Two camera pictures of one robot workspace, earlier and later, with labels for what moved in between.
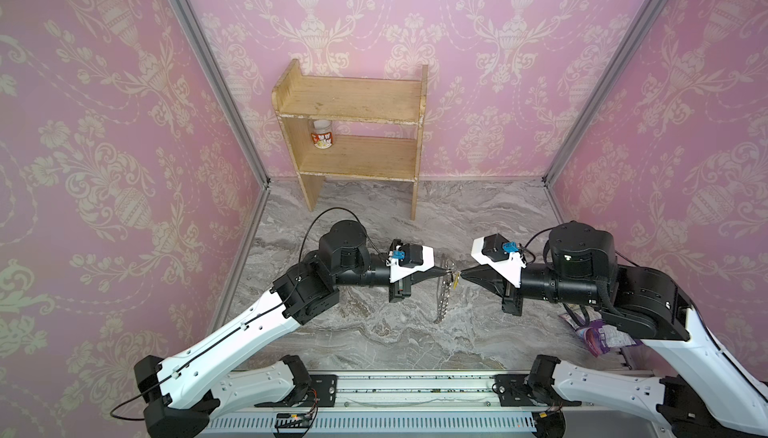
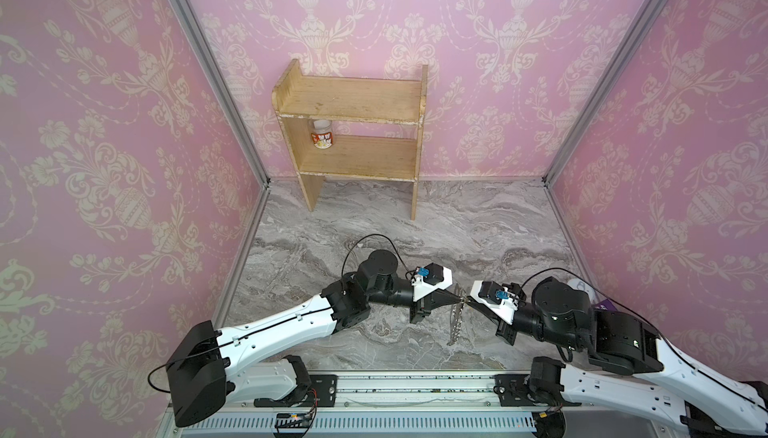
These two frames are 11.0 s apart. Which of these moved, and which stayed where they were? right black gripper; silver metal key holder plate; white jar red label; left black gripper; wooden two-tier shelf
Moved: left black gripper; silver metal key holder plate; right black gripper
Stayed: wooden two-tier shelf; white jar red label
